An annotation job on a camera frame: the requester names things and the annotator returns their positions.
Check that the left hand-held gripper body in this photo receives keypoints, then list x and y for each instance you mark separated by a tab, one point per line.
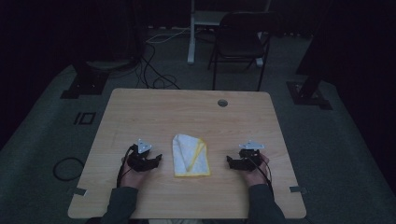
140	160

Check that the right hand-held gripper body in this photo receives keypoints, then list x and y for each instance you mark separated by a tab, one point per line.
249	157

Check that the white towel with yellow edge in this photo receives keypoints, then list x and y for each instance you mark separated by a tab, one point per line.
186	151

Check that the person's left hand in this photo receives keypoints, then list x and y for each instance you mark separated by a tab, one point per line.
132	179

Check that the person's right hand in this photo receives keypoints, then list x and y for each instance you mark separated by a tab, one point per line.
256	179

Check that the grey table grommet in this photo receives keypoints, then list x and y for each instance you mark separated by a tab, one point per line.
222	103

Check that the grey tape strip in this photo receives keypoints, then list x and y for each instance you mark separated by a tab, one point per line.
80	191
297	189

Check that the black stand with square base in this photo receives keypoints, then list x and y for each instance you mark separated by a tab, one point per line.
85	84
308	93

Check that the round grey stand base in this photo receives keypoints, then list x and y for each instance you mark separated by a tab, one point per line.
109	64

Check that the black folding chair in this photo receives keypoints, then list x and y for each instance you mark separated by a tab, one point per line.
239	40

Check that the white desk frame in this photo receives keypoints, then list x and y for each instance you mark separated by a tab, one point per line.
191	37

